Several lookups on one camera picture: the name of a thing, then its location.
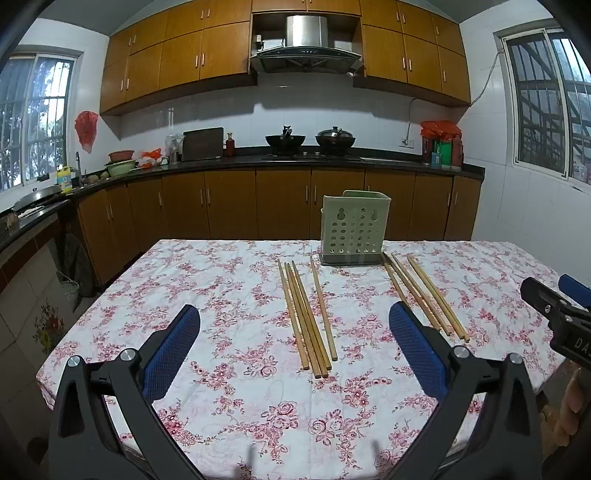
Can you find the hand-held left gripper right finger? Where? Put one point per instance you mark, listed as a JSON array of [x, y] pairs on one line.
[[415, 350]]

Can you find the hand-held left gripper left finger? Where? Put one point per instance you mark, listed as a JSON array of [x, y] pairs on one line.
[[173, 355]]

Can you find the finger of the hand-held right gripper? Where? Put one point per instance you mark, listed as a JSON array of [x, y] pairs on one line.
[[575, 290], [540, 297]]

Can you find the wooden chopstick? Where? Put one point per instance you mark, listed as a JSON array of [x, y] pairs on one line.
[[323, 309], [418, 291], [302, 323], [438, 296], [432, 297], [310, 318], [396, 279], [292, 318]]

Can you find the pale green perforated utensil holder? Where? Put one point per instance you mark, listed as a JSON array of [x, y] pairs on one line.
[[355, 230]]

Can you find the person's right hand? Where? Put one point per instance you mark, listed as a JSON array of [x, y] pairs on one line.
[[577, 397]]

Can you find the pink floral tablecloth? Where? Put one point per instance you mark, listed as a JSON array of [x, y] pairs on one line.
[[231, 300]]

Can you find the wooden base cabinets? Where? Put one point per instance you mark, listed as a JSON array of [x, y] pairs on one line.
[[231, 207]]

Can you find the green box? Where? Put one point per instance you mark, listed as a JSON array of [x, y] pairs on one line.
[[442, 154]]

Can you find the red bag on bottles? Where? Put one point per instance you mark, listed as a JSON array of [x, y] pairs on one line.
[[441, 130]]

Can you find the green basin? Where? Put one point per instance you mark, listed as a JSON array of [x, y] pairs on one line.
[[121, 168]]

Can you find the orange plastic bag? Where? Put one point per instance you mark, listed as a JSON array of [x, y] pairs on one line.
[[151, 158]]

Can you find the black kitchen countertop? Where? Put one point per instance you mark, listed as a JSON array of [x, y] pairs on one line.
[[240, 164]]

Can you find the yellow dish soap bottle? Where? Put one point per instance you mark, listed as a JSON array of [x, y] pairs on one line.
[[65, 181]]

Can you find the red basin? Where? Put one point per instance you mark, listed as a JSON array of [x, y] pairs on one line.
[[121, 155]]

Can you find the clear plastic bag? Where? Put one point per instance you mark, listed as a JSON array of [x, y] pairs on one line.
[[174, 146]]

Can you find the flat metal pan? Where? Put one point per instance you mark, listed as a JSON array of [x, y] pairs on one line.
[[37, 196]]

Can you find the steel faucet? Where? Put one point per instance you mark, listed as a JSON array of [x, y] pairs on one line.
[[79, 166]]

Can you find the dark cutting board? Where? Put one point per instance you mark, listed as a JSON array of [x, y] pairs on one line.
[[203, 144]]

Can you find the red sauce bottle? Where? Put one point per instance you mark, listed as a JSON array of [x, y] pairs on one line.
[[230, 146]]

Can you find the black gas stove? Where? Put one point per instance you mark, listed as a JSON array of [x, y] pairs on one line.
[[311, 156]]

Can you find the black wok with lid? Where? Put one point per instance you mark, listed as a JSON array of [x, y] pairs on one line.
[[335, 141]]

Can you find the red hanging plastic bag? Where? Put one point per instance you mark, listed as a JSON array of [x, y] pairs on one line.
[[87, 129]]

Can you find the barred window beside sink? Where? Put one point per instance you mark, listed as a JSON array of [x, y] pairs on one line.
[[32, 120]]

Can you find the steel range hood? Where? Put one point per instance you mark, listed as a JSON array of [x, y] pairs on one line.
[[304, 37]]

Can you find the barred window with white frame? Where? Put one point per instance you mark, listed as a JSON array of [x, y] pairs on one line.
[[549, 101]]

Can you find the white wall outlet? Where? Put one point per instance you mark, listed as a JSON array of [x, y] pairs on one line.
[[407, 142]]

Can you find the wooden wall cabinets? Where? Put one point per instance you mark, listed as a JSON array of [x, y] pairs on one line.
[[184, 60]]

